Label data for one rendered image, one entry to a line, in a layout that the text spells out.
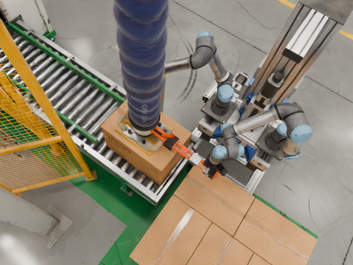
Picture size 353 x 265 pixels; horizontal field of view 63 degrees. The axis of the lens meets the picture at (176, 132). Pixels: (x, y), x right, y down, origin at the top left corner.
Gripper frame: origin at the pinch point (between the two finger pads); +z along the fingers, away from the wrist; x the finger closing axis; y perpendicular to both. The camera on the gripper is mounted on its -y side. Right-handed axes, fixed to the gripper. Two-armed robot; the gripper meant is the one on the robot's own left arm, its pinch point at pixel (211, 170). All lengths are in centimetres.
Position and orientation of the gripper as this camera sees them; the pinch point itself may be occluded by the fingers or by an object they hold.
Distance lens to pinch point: 204.8
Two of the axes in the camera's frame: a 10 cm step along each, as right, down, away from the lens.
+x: -6.0, 7.0, -3.9
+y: -8.0, -5.8, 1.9
